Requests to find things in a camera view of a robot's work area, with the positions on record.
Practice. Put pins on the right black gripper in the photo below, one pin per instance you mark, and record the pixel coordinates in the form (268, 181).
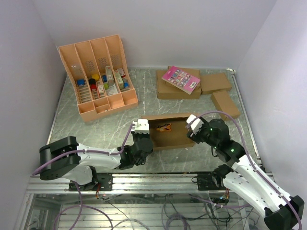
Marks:
(196, 137)

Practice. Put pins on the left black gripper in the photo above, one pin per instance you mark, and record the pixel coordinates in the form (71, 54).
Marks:
(135, 134)

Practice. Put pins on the large cardboard box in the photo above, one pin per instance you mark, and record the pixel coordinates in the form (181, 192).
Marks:
(175, 139)

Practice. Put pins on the orange toy car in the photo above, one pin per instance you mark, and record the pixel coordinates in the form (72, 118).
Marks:
(164, 128)

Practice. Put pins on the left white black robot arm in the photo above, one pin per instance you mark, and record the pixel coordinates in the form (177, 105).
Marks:
(68, 159)

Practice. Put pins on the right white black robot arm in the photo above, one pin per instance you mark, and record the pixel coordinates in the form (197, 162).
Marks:
(240, 173)

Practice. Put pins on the small folded cardboard box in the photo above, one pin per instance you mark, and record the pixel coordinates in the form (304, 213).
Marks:
(224, 103)

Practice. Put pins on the folded cardboard box middle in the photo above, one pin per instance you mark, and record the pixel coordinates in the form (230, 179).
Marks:
(216, 82)

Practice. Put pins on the pink paperback book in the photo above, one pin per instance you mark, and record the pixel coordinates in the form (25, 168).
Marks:
(187, 80)

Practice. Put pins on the green white small carton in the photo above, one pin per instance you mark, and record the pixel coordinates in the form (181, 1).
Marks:
(119, 79)

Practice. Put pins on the peach plastic file organizer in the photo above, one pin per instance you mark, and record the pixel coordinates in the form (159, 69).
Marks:
(90, 66)

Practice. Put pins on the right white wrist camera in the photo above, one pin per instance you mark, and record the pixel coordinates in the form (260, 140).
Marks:
(194, 124)

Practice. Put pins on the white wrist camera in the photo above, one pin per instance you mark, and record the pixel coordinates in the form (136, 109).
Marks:
(141, 126)
(194, 124)

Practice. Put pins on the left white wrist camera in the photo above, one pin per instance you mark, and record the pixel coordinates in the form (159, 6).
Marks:
(141, 126)

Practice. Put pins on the aluminium mounting rail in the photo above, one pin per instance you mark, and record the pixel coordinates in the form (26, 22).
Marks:
(123, 184)

